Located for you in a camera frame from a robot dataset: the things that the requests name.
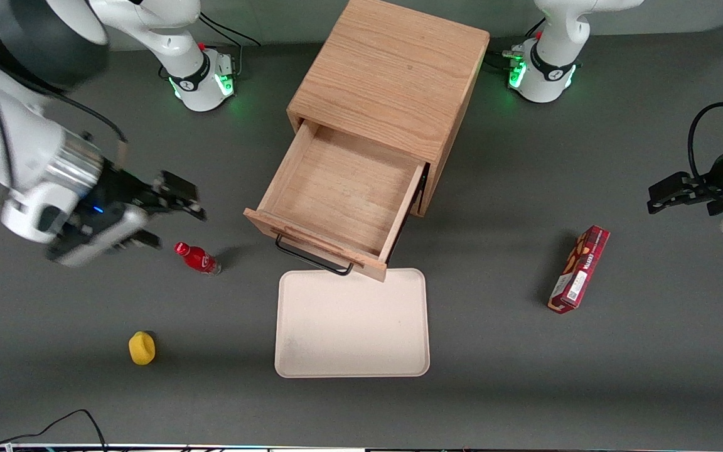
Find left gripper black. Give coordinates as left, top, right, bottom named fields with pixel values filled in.
left=646, top=168, right=723, bottom=218

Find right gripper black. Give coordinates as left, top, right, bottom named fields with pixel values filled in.
left=82, top=164, right=207, bottom=250

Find black metal drawer handle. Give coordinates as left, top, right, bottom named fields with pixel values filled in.
left=275, top=234, right=355, bottom=276

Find wooden drawer with inner box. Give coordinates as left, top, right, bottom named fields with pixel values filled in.
left=244, top=119, right=429, bottom=283

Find wooden drawer cabinet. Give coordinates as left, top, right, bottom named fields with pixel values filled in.
left=287, top=0, right=491, bottom=218

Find small red cola bottle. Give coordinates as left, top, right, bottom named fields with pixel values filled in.
left=174, top=242, right=222, bottom=276

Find red cookie box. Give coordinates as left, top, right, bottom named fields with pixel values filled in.
left=547, top=225, right=611, bottom=315

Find yellow sponge toy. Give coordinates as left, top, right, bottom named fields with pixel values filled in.
left=128, top=331, right=156, bottom=366

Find cream rectangular tray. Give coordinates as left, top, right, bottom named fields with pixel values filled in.
left=274, top=267, right=431, bottom=379

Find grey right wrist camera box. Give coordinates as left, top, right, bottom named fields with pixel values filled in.
left=46, top=206, right=150, bottom=268

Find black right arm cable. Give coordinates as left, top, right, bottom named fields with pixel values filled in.
left=0, top=19, right=129, bottom=168

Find black base cable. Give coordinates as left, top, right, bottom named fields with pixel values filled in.
left=197, top=11, right=262, bottom=77
left=485, top=17, right=548, bottom=71

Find thin black table cable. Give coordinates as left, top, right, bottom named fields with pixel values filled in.
left=0, top=409, right=110, bottom=452

